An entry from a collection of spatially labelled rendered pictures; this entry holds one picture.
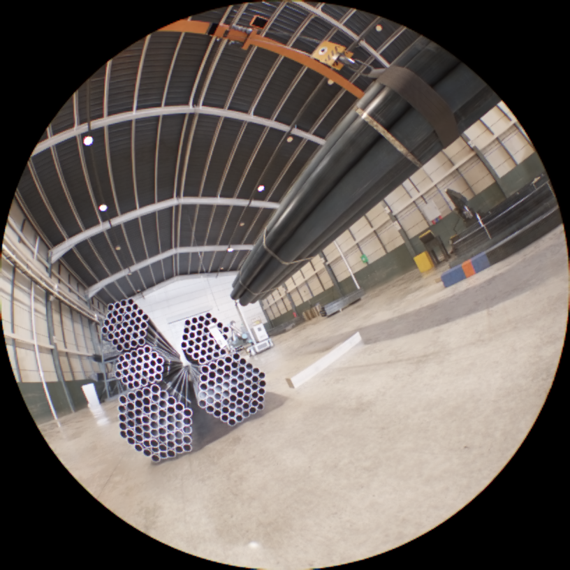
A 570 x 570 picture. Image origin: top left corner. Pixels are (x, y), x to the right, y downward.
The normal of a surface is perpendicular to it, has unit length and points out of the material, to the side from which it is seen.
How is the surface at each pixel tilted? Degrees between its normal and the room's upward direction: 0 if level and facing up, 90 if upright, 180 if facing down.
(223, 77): 171
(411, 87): 120
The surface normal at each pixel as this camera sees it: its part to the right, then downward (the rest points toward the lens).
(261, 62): 0.28, 0.92
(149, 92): 0.54, 0.84
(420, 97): -0.48, 0.67
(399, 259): -0.79, 0.25
